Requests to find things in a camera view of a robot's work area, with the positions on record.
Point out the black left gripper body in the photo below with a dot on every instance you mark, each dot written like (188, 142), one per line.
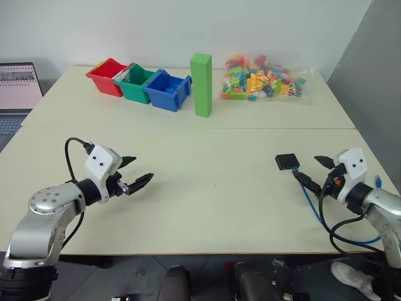
(114, 187)

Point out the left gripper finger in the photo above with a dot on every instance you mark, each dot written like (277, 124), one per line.
(141, 182)
(128, 160)

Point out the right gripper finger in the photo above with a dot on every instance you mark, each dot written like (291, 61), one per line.
(326, 161)
(308, 182)

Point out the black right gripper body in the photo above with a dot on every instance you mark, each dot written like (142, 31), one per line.
(336, 183)

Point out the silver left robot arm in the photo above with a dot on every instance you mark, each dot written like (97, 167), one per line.
(37, 219)

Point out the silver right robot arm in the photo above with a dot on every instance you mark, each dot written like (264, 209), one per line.
(383, 200)

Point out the small black square box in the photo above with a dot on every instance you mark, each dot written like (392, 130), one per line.
(287, 160)

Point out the green plastic bin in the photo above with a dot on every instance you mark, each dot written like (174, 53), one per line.
(134, 91)

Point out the blue plastic bin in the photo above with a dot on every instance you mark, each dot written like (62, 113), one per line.
(163, 98)

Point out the red plastic bin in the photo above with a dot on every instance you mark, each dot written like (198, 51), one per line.
(105, 81)

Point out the clear plastic wrapper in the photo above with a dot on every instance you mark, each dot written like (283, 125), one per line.
(123, 76)

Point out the grey partition panel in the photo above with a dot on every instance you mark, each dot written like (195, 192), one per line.
(372, 81)

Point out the white shoe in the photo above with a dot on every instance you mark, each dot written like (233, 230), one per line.
(354, 277)

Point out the tall green block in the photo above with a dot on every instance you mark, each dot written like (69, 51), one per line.
(203, 91)

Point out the clear bag of colourful bricks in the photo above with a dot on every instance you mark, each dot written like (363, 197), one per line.
(260, 81)

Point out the dark rounded shape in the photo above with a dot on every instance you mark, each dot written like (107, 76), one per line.
(175, 283)
(255, 283)

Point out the open laptop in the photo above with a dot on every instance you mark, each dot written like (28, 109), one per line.
(17, 87)

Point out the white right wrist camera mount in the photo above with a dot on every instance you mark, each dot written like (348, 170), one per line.
(355, 166)

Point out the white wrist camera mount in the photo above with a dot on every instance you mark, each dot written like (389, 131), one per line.
(355, 166)
(98, 163)

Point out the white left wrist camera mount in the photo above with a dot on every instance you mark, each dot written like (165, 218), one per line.
(98, 163)

